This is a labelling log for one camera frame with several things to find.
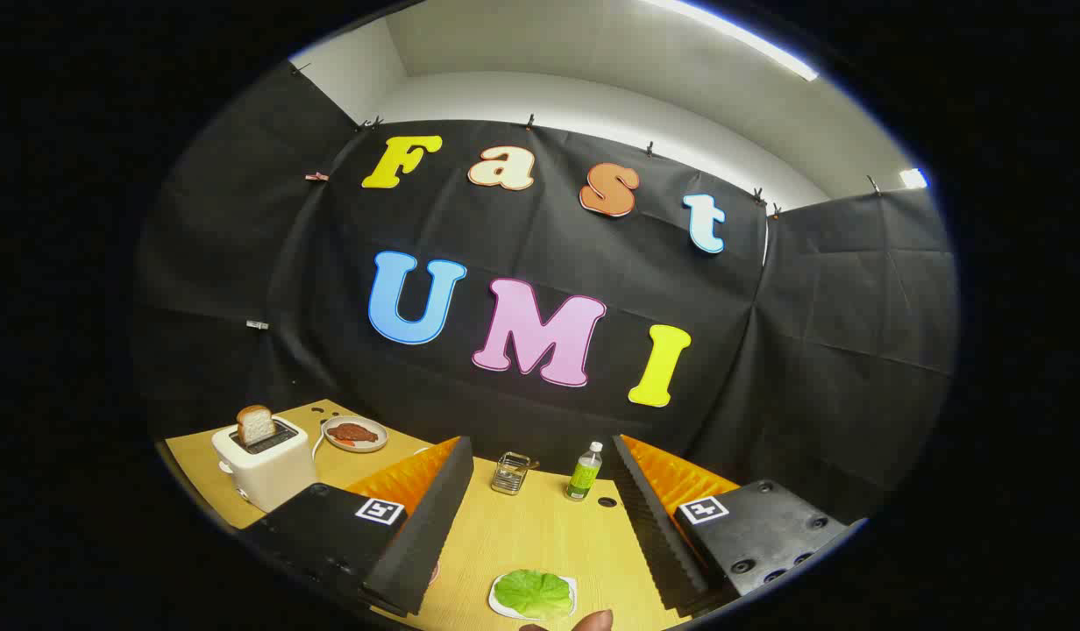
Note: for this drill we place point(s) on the grey round plate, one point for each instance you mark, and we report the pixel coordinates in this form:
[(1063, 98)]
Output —
[(373, 442)]

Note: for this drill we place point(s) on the brown meat patty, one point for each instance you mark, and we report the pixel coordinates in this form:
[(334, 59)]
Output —
[(351, 433)]

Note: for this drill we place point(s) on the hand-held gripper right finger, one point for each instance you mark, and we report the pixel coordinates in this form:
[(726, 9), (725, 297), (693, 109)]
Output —
[(654, 517)]

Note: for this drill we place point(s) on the black backdrop cloth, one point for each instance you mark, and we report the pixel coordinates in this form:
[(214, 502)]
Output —
[(549, 237)]

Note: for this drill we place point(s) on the white toaster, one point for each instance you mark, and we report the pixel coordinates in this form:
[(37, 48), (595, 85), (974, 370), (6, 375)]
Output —
[(268, 473)]

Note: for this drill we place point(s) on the green label plastic bottle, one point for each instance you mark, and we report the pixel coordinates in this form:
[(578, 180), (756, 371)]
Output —
[(582, 478)]

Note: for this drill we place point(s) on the white bread slice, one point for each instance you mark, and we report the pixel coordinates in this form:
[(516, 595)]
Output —
[(256, 426)]

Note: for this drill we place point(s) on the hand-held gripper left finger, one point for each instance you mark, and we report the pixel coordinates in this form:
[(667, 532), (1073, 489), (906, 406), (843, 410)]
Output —
[(435, 517)]

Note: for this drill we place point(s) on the green lettuce leaf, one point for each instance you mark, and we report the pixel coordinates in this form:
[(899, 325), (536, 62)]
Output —
[(533, 593)]

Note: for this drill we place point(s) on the white square plate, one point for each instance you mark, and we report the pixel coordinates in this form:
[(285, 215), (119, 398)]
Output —
[(494, 603)]

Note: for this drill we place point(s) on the small ceiling light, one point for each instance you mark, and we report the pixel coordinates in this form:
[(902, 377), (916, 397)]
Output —
[(913, 179)]

